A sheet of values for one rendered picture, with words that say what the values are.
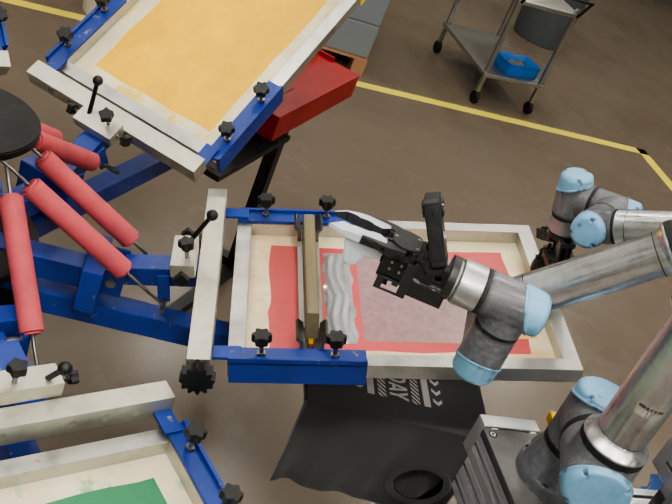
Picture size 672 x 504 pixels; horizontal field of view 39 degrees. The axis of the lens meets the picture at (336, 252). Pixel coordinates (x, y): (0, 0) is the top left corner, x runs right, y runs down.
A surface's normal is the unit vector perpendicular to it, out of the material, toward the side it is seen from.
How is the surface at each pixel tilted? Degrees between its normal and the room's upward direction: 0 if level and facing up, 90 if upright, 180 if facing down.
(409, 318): 16
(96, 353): 0
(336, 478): 96
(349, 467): 98
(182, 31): 32
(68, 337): 0
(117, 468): 0
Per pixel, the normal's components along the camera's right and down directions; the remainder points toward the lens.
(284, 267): 0.07, -0.82
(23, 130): 0.33, -0.78
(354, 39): 0.07, 0.58
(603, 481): -0.25, 0.58
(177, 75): 0.05, -0.47
